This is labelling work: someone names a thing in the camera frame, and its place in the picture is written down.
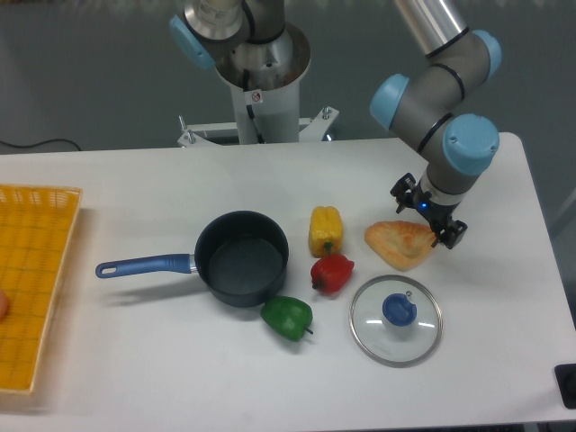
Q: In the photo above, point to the yellow woven basket tray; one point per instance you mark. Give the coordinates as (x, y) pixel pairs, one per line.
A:
(37, 223)

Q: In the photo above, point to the dark saucepan with blue handle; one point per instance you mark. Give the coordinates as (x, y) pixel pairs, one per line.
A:
(242, 257)

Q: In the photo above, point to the red bell pepper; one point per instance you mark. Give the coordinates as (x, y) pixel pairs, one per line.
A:
(330, 273)

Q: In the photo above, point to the black device at table edge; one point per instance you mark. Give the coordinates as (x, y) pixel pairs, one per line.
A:
(565, 375)

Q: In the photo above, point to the yellow bell pepper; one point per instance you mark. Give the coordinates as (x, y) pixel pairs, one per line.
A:
(326, 231)

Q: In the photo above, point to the triangular golden bread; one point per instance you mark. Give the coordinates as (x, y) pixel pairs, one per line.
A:
(403, 245)

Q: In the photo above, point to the glass lid with blue knob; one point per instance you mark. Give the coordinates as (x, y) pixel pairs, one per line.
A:
(395, 320)

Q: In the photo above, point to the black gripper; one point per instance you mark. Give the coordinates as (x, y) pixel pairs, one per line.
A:
(434, 205)

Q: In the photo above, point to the green bell pepper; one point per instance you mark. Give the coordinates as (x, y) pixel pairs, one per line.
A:
(288, 317)

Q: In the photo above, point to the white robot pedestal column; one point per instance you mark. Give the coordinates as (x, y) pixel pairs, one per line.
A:
(264, 83)

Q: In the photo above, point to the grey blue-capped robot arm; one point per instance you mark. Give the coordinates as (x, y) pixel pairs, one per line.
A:
(458, 149)

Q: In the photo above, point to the orange object at left edge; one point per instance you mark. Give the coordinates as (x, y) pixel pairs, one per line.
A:
(4, 305)

